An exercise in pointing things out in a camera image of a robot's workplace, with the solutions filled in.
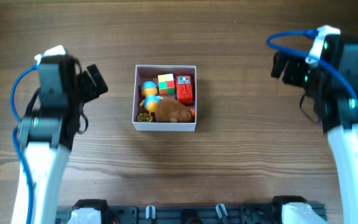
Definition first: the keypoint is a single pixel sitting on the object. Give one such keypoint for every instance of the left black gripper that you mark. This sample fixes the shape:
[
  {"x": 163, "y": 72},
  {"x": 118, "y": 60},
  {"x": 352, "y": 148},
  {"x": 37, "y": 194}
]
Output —
[{"x": 93, "y": 88}]

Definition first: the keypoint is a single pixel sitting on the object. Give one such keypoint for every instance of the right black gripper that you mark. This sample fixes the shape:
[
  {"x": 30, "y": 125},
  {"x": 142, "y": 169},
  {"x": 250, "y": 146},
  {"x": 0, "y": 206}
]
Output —
[{"x": 291, "y": 72}]

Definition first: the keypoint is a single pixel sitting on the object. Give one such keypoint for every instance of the white cardboard box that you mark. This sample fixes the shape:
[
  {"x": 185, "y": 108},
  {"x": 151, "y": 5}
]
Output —
[{"x": 149, "y": 72}]

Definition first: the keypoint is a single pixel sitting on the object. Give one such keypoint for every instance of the yellow duck toy blue hat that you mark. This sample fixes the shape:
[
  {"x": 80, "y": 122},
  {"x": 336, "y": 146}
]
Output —
[{"x": 151, "y": 100}]

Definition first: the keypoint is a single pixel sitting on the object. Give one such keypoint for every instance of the yellow round fan wheel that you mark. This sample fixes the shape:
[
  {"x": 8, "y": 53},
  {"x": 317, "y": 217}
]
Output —
[{"x": 145, "y": 118}]

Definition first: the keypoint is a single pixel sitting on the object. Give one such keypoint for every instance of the colourful puzzle cube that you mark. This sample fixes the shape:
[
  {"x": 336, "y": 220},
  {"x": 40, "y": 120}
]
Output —
[{"x": 166, "y": 84}]

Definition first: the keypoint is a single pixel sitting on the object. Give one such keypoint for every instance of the brown plush bear with orange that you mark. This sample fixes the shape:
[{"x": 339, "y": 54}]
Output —
[{"x": 172, "y": 111}]

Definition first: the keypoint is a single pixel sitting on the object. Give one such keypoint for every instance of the red toy truck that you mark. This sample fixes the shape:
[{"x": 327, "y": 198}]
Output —
[{"x": 184, "y": 89}]

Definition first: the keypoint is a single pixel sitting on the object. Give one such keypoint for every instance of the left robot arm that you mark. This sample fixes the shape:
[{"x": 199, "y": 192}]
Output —
[{"x": 43, "y": 138}]

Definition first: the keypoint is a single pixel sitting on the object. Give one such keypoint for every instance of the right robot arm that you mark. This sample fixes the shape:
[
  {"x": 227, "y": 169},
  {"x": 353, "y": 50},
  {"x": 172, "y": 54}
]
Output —
[{"x": 336, "y": 104}]

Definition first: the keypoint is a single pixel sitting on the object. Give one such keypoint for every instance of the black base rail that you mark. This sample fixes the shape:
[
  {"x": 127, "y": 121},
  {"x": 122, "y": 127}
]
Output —
[{"x": 282, "y": 209}]

